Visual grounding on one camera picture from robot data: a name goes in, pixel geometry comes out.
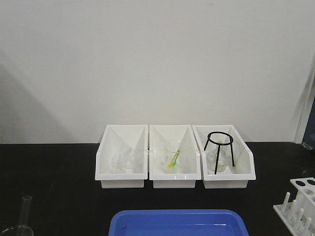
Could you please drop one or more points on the clear glass test tube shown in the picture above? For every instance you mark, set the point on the clear glass test tube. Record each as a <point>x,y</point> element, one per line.
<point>25,211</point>

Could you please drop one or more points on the grey pegboard drying rack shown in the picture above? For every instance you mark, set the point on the grey pegboard drying rack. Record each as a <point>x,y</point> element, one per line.
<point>309,136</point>

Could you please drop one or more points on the white test tube rack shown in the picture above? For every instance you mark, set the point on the white test tube rack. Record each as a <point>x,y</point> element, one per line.
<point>299,215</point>

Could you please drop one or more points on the middle white storage bin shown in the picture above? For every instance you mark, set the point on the middle white storage bin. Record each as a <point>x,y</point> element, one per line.
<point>190,160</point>

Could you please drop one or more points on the white storage bin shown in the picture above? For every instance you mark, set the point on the white storage bin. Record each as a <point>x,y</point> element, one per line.
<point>232,177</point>
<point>190,160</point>
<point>116,137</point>

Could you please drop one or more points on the glass beaker in middle bin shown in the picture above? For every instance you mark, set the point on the glass beaker in middle bin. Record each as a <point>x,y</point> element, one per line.
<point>169,150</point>

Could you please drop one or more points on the yellow green plastic dropper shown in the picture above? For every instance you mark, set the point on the yellow green plastic dropper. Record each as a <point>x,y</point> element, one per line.
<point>173,162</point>

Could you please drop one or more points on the left white storage bin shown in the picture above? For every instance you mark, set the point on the left white storage bin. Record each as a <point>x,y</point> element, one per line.
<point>116,137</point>

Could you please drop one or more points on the glassware in left bin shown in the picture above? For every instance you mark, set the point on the glassware in left bin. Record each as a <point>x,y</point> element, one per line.
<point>123,161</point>

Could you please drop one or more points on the right white storage bin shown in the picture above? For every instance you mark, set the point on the right white storage bin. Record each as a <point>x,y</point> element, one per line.
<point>232,177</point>

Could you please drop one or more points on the glass flask in right bin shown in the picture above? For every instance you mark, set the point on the glass flask in right bin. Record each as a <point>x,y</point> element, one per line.
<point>216,159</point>

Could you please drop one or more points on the blue plastic tray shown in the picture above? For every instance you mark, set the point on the blue plastic tray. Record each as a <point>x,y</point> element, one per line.
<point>177,222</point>

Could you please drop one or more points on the clear glass beaker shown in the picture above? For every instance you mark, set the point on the clear glass beaker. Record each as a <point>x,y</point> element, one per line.
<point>17,231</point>

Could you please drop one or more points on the black wire tripod stand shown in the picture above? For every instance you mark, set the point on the black wire tripod stand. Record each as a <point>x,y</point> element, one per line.
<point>223,140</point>

